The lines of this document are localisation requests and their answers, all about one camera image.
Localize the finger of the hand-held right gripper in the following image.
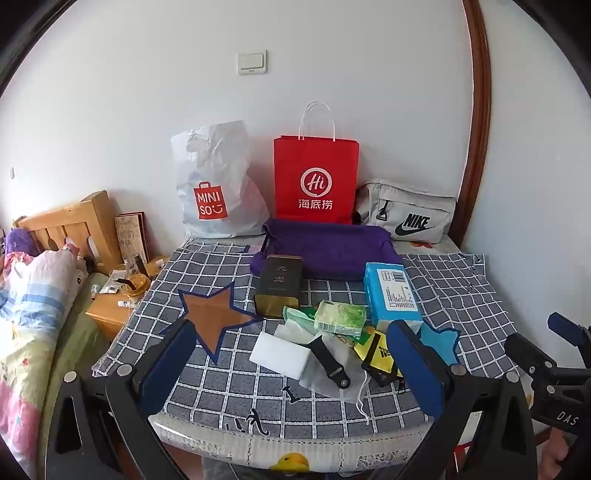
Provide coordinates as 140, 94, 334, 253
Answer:
503, 332, 561, 374
547, 311, 591, 349

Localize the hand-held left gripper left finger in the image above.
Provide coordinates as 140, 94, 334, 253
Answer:
46, 318, 199, 480

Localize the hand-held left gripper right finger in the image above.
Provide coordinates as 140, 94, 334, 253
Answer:
385, 319, 539, 480

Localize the yellow black pouch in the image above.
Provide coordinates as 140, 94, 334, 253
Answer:
353, 330, 403, 387

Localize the white mesh drawstring bag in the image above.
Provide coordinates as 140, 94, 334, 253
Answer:
298, 330, 370, 428

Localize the black watch strap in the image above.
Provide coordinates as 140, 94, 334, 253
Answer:
308, 337, 352, 389

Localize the green tissue packet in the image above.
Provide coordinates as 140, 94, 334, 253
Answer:
314, 300, 368, 337

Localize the white foam block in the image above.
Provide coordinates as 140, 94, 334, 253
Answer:
249, 331, 315, 377

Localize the white glove green cuff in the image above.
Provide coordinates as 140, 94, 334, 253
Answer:
276, 306, 319, 347

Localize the purple fabric tray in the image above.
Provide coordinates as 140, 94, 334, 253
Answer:
249, 218, 404, 282

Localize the person's right hand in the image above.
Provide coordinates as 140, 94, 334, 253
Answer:
538, 429, 591, 480

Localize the blue star patch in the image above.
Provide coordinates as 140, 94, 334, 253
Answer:
418, 320, 462, 367

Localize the blue tissue pack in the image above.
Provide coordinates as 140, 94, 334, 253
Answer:
362, 262, 423, 333

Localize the wooden bedside table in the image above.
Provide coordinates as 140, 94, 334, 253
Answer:
85, 255, 171, 342

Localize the amber glass cup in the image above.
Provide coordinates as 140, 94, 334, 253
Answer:
117, 274, 151, 297

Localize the duck print tablecloth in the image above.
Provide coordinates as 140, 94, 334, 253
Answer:
148, 406, 467, 476

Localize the grey checked cloth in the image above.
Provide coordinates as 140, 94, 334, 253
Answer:
92, 235, 522, 425

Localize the dark tea tin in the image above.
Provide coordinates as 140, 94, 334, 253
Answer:
253, 255, 304, 319

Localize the grey waist bag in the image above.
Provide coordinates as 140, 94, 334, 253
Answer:
353, 179, 458, 244

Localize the pastel printed quilt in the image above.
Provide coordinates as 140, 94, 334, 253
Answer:
0, 249, 89, 467

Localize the wooden headboard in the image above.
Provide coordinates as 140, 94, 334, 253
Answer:
17, 190, 122, 273

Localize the white plastic shopping bag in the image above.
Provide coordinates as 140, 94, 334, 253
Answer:
171, 121, 271, 238

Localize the purple plush toy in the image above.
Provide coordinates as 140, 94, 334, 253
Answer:
4, 227, 38, 256

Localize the red paper bag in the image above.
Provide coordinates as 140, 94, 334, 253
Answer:
273, 100, 360, 225

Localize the brown wooden door frame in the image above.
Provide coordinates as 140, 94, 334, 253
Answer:
459, 0, 492, 243

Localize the white light switch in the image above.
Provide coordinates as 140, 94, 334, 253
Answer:
237, 51, 267, 76

